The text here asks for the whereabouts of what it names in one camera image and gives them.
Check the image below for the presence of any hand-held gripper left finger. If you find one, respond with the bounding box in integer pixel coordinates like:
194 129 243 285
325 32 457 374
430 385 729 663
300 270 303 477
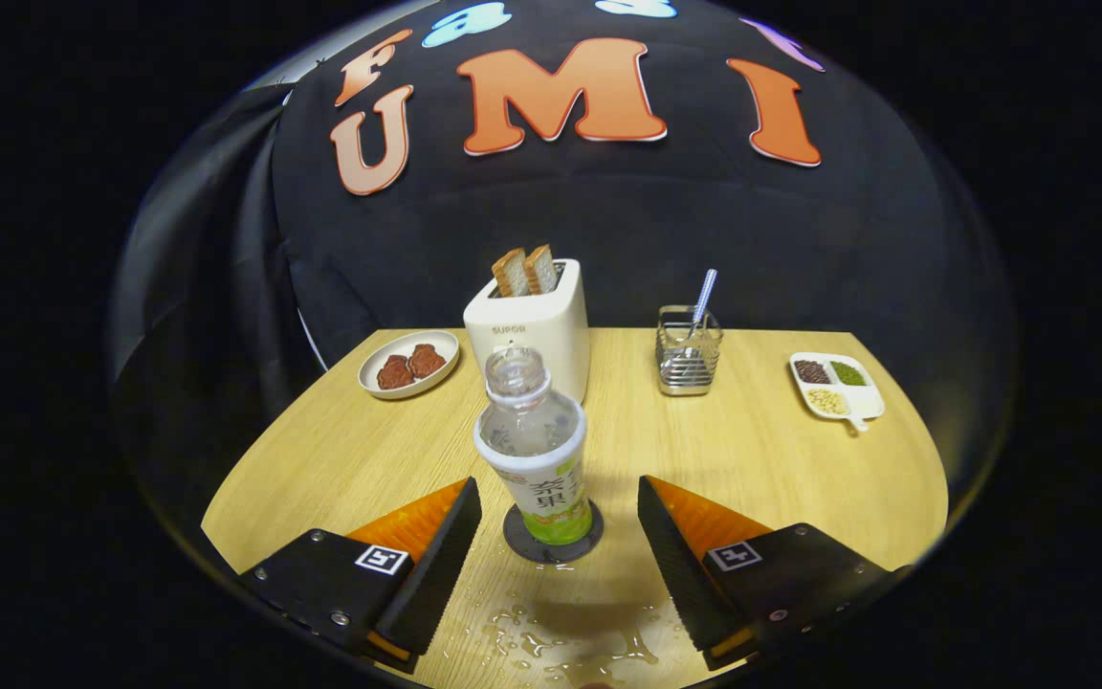
240 477 483 671

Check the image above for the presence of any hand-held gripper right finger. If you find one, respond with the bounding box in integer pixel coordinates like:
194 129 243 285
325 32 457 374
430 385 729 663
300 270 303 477
637 475 896 671

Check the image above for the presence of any dark round coaster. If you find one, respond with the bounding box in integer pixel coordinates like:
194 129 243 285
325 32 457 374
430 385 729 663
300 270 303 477
503 500 605 564

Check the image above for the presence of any clear juice bottle green label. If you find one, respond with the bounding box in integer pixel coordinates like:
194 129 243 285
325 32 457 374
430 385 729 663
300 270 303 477
474 346 593 546

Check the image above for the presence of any spilled juice puddle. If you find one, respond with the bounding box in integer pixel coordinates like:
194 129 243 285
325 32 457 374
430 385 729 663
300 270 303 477
455 598 667 685

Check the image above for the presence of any wooden table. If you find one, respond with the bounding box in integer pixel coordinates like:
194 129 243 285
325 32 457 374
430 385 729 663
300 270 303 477
202 328 949 689

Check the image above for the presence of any beige oval plate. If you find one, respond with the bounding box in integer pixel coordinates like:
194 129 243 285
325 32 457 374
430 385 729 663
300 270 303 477
359 330 461 400

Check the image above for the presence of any white divided bean dish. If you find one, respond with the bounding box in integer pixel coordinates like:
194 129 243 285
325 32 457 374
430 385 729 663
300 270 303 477
789 351 886 433

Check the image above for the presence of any white toaster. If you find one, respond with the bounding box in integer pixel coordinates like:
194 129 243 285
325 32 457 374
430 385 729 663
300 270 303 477
463 258 591 405

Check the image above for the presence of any white spoon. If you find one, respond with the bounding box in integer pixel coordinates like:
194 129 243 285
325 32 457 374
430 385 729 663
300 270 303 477
690 269 718 338

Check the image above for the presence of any toast bread slice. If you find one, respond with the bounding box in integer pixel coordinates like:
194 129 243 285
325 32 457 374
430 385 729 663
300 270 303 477
524 244 560 295
492 248 533 298

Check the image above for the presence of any metal wire utensil holder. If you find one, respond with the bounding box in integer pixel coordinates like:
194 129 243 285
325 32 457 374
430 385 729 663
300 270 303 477
655 305 723 397

